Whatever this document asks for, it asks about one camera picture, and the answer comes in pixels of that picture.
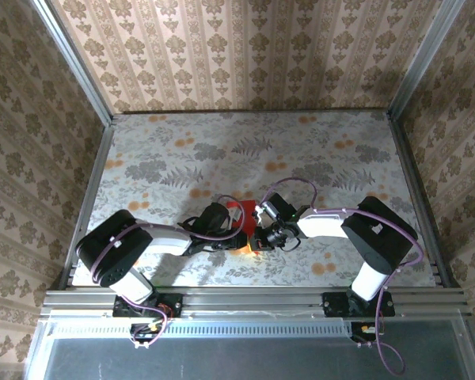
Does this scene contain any red square paper sheet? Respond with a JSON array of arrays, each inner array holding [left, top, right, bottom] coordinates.
[[225, 199, 270, 254]]

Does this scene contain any grey metal panel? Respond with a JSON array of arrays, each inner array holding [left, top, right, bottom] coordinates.
[[25, 308, 475, 380]]

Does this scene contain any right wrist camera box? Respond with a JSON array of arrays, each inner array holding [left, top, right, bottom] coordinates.
[[255, 192, 298, 226]]

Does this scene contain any aluminium table edge rail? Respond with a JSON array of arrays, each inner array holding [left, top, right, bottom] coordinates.
[[39, 287, 470, 320]]

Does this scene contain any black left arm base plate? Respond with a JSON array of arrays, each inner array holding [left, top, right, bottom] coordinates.
[[112, 292, 183, 317]]

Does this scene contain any slotted grey cable duct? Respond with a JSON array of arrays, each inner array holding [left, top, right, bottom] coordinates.
[[47, 319, 353, 337]]

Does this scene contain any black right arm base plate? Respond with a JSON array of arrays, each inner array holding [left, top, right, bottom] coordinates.
[[322, 291, 396, 317]]

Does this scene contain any wired power connector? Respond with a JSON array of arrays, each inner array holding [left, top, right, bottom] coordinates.
[[129, 321, 163, 350], [350, 321, 386, 349]]

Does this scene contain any aluminium table side rail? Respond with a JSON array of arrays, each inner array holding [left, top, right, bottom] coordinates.
[[57, 122, 116, 290], [387, 114, 460, 288]]

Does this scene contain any aluminium frame post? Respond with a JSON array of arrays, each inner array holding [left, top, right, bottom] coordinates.
[[387, 0, 466, 120], [29, 0, 116, 126]]

